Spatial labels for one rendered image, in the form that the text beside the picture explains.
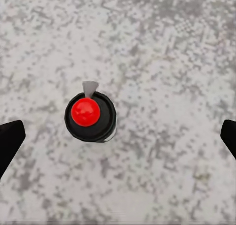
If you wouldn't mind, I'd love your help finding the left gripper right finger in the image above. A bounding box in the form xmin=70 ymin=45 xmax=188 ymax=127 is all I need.
xmin=221 ymin=119 xmax=236 ymax=159

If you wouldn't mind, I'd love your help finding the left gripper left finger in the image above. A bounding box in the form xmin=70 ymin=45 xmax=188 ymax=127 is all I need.
xmin=0 ymin=119 xmax=26 ymax=178

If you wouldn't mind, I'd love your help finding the pesticide atomizer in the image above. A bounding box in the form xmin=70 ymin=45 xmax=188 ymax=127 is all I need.
xmin=64 ymin=81 xmax=117 ymax=143

